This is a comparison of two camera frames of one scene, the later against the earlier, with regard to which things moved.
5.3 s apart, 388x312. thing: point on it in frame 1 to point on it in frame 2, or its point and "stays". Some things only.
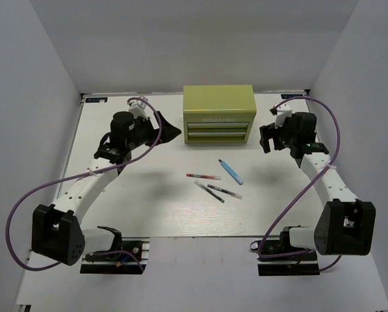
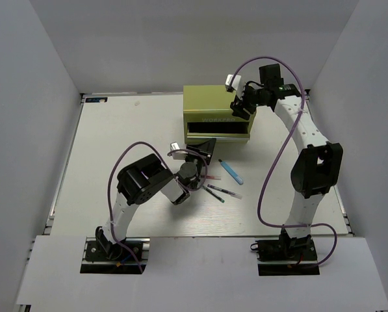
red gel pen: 204,176 stays
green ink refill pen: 209,191 stays
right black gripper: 267,132 to 240,103
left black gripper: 168,133 to 206,149
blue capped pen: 231,172 stays
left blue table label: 95,99 stays
